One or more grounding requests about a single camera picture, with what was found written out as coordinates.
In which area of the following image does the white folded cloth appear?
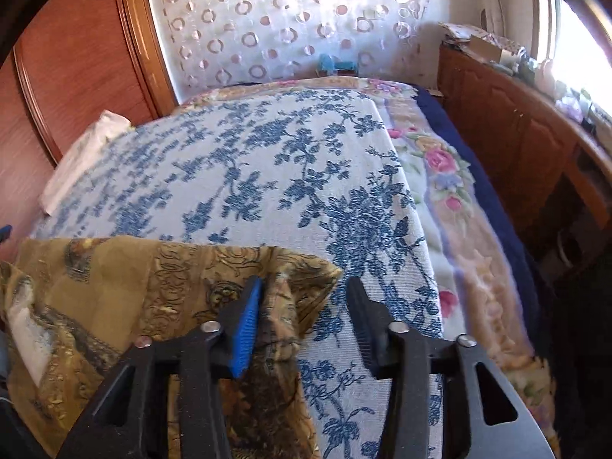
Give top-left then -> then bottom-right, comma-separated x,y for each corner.
39,110 -> 135,216

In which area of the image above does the teal blue toy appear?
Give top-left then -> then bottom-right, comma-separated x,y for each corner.
316,54 -> 359,77

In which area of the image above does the sheer pink circle curtain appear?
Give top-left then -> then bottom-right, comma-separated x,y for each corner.
150,0 -> 430,102

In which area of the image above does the pink floral fleece blanket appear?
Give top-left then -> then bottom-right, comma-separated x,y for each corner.
178,77 -> 560,454

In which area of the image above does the cardboard box on cabinet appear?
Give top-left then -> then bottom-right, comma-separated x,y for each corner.
468,34 -> 522,67

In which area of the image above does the olive gold patterned cloth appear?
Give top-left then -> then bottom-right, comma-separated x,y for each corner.
1,236 -> 342,458

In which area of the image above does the brown wooden side cabinet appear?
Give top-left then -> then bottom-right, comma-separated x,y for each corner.
438,44 -> 611,267

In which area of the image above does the red brown wooden wardrobe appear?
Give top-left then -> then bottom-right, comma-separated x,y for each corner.
1,0 -> 177,260

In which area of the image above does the lilac tissue pack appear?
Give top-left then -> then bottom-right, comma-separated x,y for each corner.
555,95 -> 584,123

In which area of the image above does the pink bottle on cabinet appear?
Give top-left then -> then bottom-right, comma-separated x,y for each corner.
534,58 -> 556,98

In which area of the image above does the blue white floral bedsheet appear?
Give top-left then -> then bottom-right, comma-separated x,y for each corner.
29,86 -> 445,459

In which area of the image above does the navy blue bed cover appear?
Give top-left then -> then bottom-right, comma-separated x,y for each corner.
415,85 -> 545,351

